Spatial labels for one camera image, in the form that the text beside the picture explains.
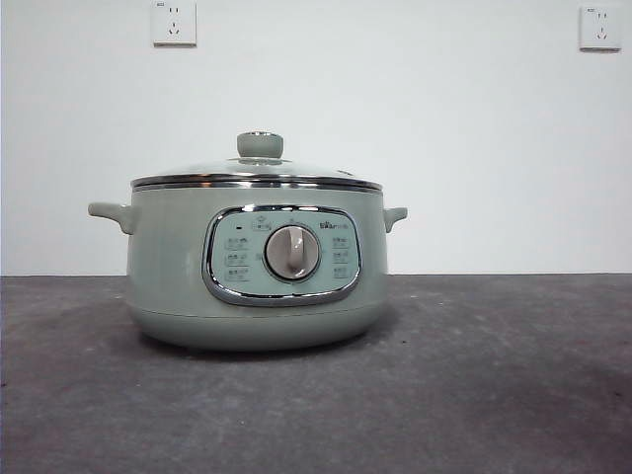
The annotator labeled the glass lid with green knob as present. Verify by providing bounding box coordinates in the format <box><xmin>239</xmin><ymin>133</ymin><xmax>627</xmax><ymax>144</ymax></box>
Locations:
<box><xmin>130</xmin><ymin>130</ymin><xmax>384</xmax><ymax>193</ymax></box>

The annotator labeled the sage green electric cooking pot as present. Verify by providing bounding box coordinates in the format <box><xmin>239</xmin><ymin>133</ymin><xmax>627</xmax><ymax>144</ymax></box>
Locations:
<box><xmin>87</xmin><ymin>185</ymin><xmax>409</xmax><ymax>353</ymax></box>

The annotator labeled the white wall socket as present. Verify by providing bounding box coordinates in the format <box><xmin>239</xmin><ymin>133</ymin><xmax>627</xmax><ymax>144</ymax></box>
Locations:
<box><xmin>151</xmin><ymin>0</ymin><xmax>198</xmax><ymax>48</ymax></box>
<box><xmin>578</xmin><ymin>5</ymin><xmax>623</xmax><ymax>52</ymax></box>

